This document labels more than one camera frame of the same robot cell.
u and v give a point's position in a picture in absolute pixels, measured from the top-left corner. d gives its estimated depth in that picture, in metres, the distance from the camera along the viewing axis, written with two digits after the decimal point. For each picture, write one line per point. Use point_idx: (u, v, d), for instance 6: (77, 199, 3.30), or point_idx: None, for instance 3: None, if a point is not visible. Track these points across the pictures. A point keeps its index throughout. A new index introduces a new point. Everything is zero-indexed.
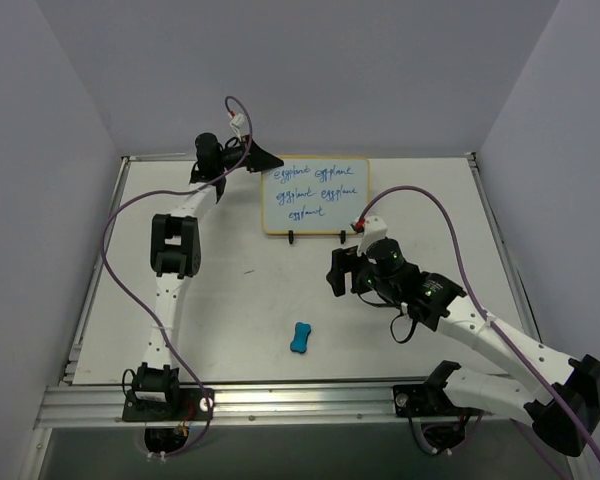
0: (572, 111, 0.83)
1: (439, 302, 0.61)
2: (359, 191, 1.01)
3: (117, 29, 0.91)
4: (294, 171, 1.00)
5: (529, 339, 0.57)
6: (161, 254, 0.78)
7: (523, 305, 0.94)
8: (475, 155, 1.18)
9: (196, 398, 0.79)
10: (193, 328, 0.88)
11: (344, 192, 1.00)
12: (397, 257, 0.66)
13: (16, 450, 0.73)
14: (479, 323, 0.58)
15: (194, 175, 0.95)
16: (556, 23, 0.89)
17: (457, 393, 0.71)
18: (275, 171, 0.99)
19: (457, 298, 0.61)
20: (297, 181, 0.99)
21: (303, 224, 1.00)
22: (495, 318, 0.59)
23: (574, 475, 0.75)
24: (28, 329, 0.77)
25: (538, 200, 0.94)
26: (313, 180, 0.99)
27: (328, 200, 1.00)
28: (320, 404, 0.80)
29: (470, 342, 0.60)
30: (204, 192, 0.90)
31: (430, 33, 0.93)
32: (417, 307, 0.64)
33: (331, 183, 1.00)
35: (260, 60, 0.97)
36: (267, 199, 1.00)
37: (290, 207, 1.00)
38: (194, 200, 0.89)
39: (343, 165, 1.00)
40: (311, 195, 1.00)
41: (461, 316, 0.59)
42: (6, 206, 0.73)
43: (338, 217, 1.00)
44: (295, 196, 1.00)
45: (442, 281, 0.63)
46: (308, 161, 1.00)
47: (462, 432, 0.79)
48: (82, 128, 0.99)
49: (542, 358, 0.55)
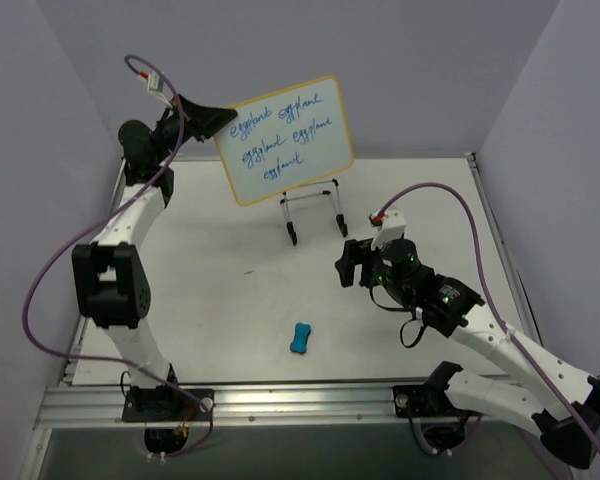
0: (572, 112, 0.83)
1: (455, 310, 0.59)
2: (334, 120, 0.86)
3: (116, 29, 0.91)
4: (253, 119, 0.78)
5: (548, 353, 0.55)
6: (95, 299, 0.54)
7: (524, 305, 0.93)
8: (475, 155, 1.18)
9: (196, 398, 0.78)
10: (193, 331, 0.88)
11: (316, 126, 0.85)
12: (413, 259, 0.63)
13: (16, 451, 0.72)
14: (499, 336, 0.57)
15: (126, 175, 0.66)
16: (556, 24, 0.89)
17: (461, 397, 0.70)
18: (230, 128, 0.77)
19: (475, 306, 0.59)
20: (260, 131, 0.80)
21: (280, 180, 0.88)
22: (515, 331, 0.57)
23: (574, 474, 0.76)
24: (27, 329, 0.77)
25: (538, 202, 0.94)
26: (280, 125, 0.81)
27: (301, 142, 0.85)
28: (320, 404, 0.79)
29: (485, 352, 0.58)
30: (151, 191, 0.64)
31: (429, 34, 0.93)
32: (432, 313, 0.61)
33: (300, 122, 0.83)
35: (261, 61, 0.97)
36: (231, 165, 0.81)
37: (262, 166, 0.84)
38: (128, 215, 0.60)
39: (309, 92, 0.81)
40: (282, 143, 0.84)
41: (479, 327, 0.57)
42: (6, 205, 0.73)
43: (316, 157, 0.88)
44: (264, 151, 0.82)
45: (460, 288, 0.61)
46: (265, 101, 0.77)
47: (462, 433, 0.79)
48: (82, 128, 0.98)
49: (562, 375, 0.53)
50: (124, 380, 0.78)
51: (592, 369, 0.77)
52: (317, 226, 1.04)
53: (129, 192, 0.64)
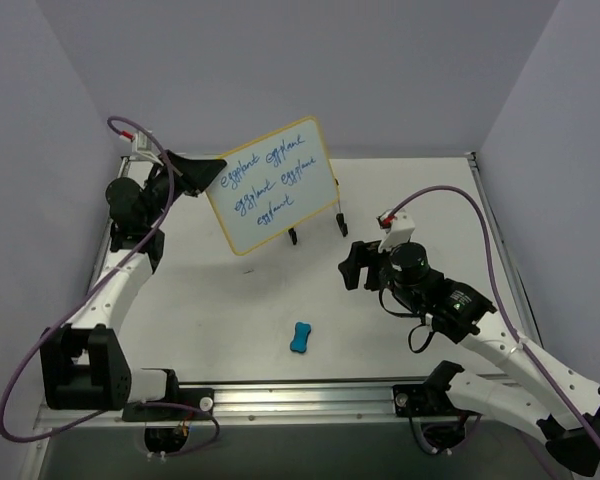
0: (573, 112, 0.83)
1: (467, 316, 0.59)
2: (317, 158, 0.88)
3: (115, 27, 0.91)
4: (241, 167, 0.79)
5: (559, 363, 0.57)
6: (63, 390, 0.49)
7: (524, 305, 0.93)
8: (475, 155, 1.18)
9: (196, 398, 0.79)
10: (194, 332, 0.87)
11: (303, 166, 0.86)
12: (424, 265, 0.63)
13: (16, 450, 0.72)
14: (511, 345, 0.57)
15: (114, 237, 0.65)
16: (556, 23, 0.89)
17: (464, 399, 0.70)
18: (220, 178, 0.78)
19: (487, 314, 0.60)
20: (249, 178, 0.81)
21: (274, 223, 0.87)
22: (527, 340, 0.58)
23: (574, 475, 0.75)
24: (27, 328, 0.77)
25: (539, 201, 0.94)
26: (268, 169, 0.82)
27: (290, 184, 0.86)
28: (318, 404, 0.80)
29: (496, 360, 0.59)
30: (136, 259, 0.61)
31: (429, 33, 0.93)
32: (442, 321, 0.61)
33: (286, 163, 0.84)
35: (261, 61, 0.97)
36: (224, 213, 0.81)
37: (255, 212, 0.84)
38: (108, 290, 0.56)
39: (292, 134, 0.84)
40: (272, 187, 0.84)
41: (492, 336, 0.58)
42: (6, 204, 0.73)
43: (305, 197, 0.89)
44: (256, 196, 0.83)
45: (471, 295, 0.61)
46: (251, 148, 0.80)
47: (462, 432, 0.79)
48: (82, 127, 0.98)
49: (573, 386, 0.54)
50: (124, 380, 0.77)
51: (592, 369, 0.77)
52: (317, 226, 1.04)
53: (113, 259, 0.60)
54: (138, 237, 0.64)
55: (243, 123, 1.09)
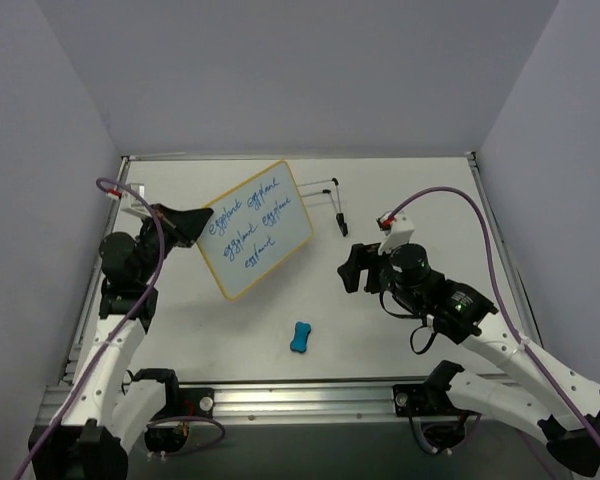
0: (573, 113, 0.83)
1: (469, 317, 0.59)
2: (291, 198, 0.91)
3: (116, 28, 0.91)
4: (226, 213, 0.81)
5: (560, 365, 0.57)
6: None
7: (525, 305, 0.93)
8: (475, 155, 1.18)
9: (196, 398, 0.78)
10: (194, 332, 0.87)
11: (279, 207, 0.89)
12: (424, 266, 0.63)
13: (16, 450, 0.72)
14: (513, 347, 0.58)
15: (106, 293, 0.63)
16: (556, 23, 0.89)
17: (464, 399, 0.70)
18: (207, 226, 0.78)
19: (488, 315, 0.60)
20: (234, 223, 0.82)
21: (260, 265, 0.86)
22: (528, 341, 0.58)
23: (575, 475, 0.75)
24: (27, 328, 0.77)
25: (539, 202, 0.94)
26: (250, 213, 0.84)
27: (271, 225, 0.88)
28: (319, 403, 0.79)
29: (497, 360, 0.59)
30: (127, 328, 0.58)
31: (429, 33, 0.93)
32: (445, 321, 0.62)
33: (265, 206, 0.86)
35: (261, 61, 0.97)
36: (213, 259, 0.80)
37: (242, 255, 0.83)
38: (97, 374, 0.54)
39: (268, 178, 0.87)
40: (255, 231, 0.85)
41: (494, 336, 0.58)
42: (6, 205, 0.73)
43: (285, 236, 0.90)
44: (242, 240, 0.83)
45: (472, 295, 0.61)
46: (234, 194, 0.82)
47: (462, 432, 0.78)
48: (82, 127, 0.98)
49: (574, 387, 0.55)
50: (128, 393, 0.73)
51: (592, 370, 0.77)
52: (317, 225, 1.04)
53: (103, 330, 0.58)
54: (130, 293, 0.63)
55: (243, 123, 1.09)
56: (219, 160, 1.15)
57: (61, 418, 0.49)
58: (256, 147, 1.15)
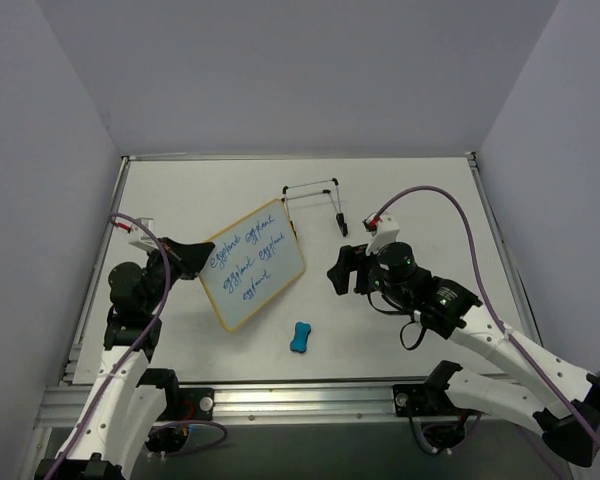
0: (573, 113, 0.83)
1: (454, 311, 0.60)
2: (288, 234, 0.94)
3: (115, 27, 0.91)
4: (226, 248, 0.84)
5: (547, 353, 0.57)
6: None
7: (524, 306, 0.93)
8: (475, 155, 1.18)
9: (196, 398, 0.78)
10: (193, 332, 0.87)
11: (276, 242, 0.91)
12: (410, 263, 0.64)
13: (15, 450, 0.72)
14: (497, 338, 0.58)
15: (111, 321, 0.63)
16: (556, 23, 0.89)
17: (462, 397, 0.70)
18: (208, 260, 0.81)
19: (473, 307, 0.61)
20: (233, 257, 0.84)
21: (258, 297, 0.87)
22: (513, 331, 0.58)
23: None
24: (27, 329, 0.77)
25: (539, 202, 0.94)
26: (248, 247, 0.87)
27: (268, 258, 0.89)
28: (320, 404, 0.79)
29: (485, 353, 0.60)
30: (131, 360, 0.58)
31: (429, 33, 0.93)
32: (431, 316, 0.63)
33: (262, 240, 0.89)
35: (261, 60, 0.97)
36: (213, 292, 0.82)
37: (241, 287, 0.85)
38: (103, 408, 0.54)
39: (264, 215, 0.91)
40: (253, 264, 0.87)
41: (478, 328, 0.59)
42: (5, 205, 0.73)
43: (282, 271, 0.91)
44: (240, 273, 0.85)
45: (457, 290, 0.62)
46: (232, 230, 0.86)
47: (462, 432, 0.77)
48: (82, 127, 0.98)
49: (561, 374, 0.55)
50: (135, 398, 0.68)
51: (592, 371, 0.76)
52: (318, 225, 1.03)
53: (108, 361, 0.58)
54: (136, 323, 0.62)
55: (243, 123, 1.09)
56: (219, 160, 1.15)
57: (68, 451, 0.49)
58: (256, 147, 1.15)
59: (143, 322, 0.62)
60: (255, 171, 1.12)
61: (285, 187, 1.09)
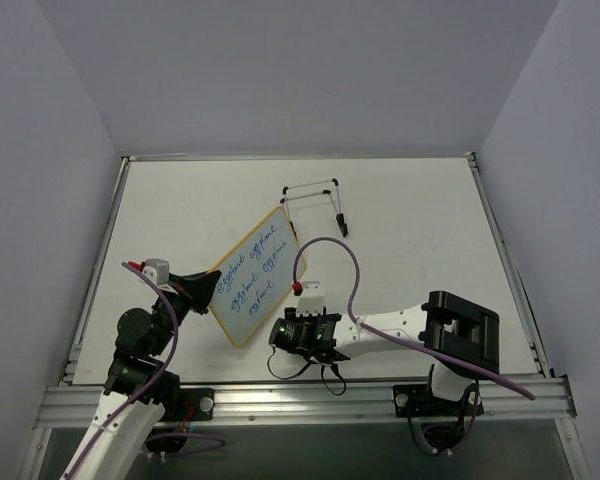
0: (572, 115, 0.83)
1: (328, 336, 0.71)
2: (288, 240, 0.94)
3: (115, 28, 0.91)
4: (233, 268, 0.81)
5: (391, 314, 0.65)
6: None
7: (523, 305, 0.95)
8: (474, 155, 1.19)
9: (197, 399, 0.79)
10: (194, 332, 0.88)
11: (278, 251, 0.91)
12: (285, 329, 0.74)
13: (15, 451, 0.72)
14: (356, 331, 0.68)
15: (116, 358, 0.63)
16: (555, 24, 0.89)
17: (442, 387, 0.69)
18: (218, 285, 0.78)
19: (337, 325, 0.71)
20: (240, 276, 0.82)
21: (262, 309, 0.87)
22: (364, 318, 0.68)
23: (575, 475, 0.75)
24: (28, 329, 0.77)
25: (538, 203, 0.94)
26: (253, 263, 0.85)
27: (271, 270, 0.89)
28: (320, 404, 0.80)
29: (370, 346, 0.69)
30: (126, 410, 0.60)
31: (428, 33, 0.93)
32: (324, 352, 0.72)
33: (266, 253, 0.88)
35: (261, 61, 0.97)
36: (222, 314, 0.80)
37: (247, 303, 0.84)
38: (88, 461, 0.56)
39: (266, 226, 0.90)
40: (258, 278, 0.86)
41: (344, 335, 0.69)
42: (5, 205, 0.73)
43: (285, 278, 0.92)
44: (246, 290, 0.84)
45: (325, 320, 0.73)
46: (238, 249, 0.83)
47: (462, 432, 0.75)
48: (82, 127, 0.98)
49: (405, 322, 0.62)
50: (158, 406, 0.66)
51: (593, 371, 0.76)
52: (317, 225, 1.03)
53: (103, 410, 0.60)
54: (139, 366, 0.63)
55: (243, 124, 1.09)
56: (219, 160, 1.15)
57: None
58: (257, 147, 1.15)
59: (147, 367, 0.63)
60: (255, 171, 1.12)
61: (285, 187, 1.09)
